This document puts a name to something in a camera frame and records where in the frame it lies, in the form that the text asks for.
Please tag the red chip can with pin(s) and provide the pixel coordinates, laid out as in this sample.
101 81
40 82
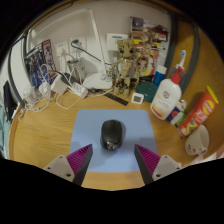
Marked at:
198 113

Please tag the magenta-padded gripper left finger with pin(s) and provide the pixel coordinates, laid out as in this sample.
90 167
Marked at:
63 166

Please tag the black computer mouse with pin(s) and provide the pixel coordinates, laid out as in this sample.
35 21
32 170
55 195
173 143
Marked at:
112 133

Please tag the white pump lotion bottle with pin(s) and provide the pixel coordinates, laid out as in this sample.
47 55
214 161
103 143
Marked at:
165 98

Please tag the grey metal frame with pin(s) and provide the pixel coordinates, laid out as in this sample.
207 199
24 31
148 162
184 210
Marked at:
173 40

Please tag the robot model kit box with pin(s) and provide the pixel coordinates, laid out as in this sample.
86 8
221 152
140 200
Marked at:
38 65

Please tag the white wall device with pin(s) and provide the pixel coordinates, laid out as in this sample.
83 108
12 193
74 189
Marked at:
117 40

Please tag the clear plastic cup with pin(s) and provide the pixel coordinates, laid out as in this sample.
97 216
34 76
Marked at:
30 95

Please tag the brown tree creature figure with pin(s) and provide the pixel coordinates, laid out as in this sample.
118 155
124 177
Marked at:
125 70

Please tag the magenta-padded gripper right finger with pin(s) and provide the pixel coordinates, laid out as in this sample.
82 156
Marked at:
163 166

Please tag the small white digital clock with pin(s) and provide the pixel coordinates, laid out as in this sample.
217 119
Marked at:
137 98

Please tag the light blue mouse pad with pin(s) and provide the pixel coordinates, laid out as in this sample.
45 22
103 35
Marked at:
140 130

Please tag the white wall socket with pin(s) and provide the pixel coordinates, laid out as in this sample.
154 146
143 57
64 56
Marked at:
80 46
62 49

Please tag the dark green round tin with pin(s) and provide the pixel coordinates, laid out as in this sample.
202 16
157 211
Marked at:
146 91

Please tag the colourful printed box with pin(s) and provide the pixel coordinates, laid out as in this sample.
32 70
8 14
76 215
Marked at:
160 36

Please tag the white mug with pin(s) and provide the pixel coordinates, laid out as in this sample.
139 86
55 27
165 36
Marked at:
198 141

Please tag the white power strip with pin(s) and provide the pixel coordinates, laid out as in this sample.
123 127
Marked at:
79 90

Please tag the black bag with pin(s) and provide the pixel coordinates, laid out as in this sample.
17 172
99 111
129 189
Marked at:
9 100

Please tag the black ruler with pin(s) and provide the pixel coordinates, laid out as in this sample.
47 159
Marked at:
116 99

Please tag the black power adapter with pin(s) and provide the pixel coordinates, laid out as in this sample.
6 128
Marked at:
70 79

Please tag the teal cloth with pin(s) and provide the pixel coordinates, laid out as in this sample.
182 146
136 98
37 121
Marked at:
2 133

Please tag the small blue white tube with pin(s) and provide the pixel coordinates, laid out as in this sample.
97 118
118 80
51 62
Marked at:
176 113

